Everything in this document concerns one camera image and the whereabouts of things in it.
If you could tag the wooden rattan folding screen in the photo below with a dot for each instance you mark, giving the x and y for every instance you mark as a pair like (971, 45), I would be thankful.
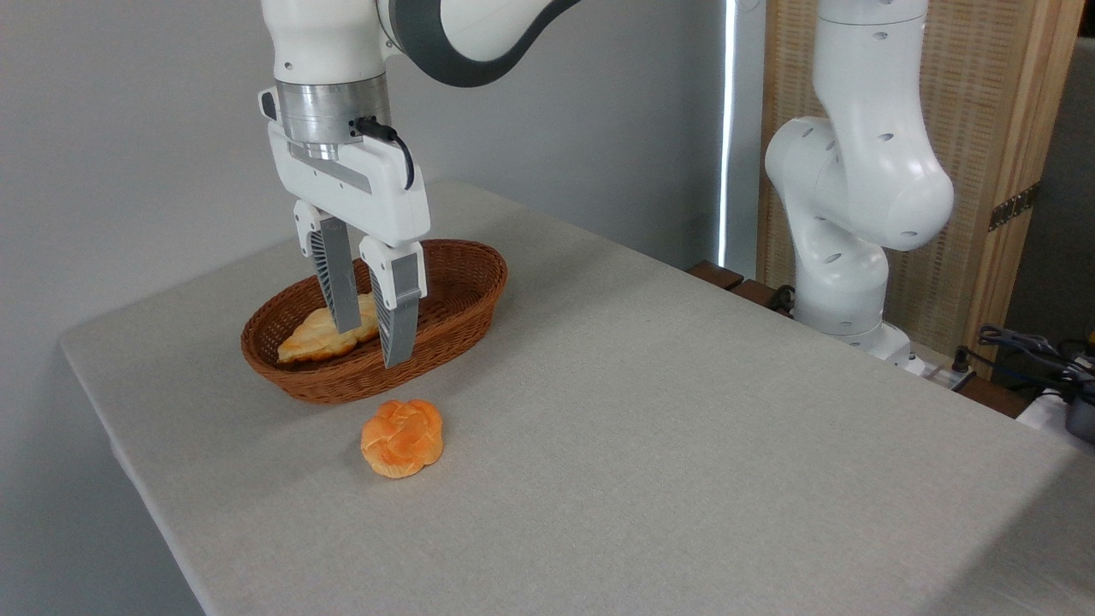
(975, 85)

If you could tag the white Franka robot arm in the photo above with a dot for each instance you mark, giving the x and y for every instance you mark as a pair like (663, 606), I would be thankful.
(860, 171)

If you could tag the brown wicker basket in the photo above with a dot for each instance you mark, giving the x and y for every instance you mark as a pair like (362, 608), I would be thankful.
(453, 299)

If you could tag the grey tablecloth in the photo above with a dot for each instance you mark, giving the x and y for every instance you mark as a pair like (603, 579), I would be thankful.
(650, 445)

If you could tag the orange braided bread bun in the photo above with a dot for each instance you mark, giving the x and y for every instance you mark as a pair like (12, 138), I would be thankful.
(402, 438)

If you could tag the dark brown wooden board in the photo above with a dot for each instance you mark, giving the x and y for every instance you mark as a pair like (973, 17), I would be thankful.
(727, 278)

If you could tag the golden croissant bread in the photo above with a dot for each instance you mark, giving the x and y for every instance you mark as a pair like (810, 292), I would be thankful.
(310, 340)

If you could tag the white power strip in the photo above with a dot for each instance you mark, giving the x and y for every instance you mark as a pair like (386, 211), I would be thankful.
(941, 372)

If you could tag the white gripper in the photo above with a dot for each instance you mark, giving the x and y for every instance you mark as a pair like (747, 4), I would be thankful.
(389, 201)

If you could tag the brass screen hinge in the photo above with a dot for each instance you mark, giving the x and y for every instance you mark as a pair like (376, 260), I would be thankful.
(1014, 206)

